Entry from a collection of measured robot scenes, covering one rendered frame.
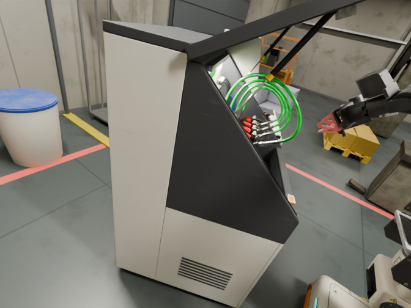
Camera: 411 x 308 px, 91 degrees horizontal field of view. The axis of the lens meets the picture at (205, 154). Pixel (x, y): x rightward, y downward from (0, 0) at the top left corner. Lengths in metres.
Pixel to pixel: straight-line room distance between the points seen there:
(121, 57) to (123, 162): 0.42
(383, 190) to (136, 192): 3.12
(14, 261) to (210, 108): 1.68
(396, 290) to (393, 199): 2.35
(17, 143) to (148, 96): 1.91
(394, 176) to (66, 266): 3.51
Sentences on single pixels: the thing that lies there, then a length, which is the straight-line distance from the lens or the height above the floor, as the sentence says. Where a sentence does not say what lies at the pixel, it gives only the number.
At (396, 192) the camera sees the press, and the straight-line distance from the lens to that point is 3.51.
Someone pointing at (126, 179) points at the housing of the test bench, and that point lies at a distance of 1.01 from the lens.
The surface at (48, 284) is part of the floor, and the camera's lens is 1.81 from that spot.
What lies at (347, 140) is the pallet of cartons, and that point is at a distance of 4.62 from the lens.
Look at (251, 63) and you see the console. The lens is 1.36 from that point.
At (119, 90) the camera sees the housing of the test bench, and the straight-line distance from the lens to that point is 0.81.
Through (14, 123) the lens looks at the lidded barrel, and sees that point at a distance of 2.40.
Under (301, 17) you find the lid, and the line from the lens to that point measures 0.64.
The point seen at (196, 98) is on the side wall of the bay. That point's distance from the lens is 0.70.
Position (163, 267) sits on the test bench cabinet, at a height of 0.25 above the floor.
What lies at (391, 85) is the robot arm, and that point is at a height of 1.52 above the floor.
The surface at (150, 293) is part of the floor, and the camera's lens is 1.68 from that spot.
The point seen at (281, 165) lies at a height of 0.95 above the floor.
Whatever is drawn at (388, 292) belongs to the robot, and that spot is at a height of 0.80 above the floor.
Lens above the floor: 1.56
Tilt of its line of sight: 32 degrees down
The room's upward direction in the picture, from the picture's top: 14 degrees clockwise
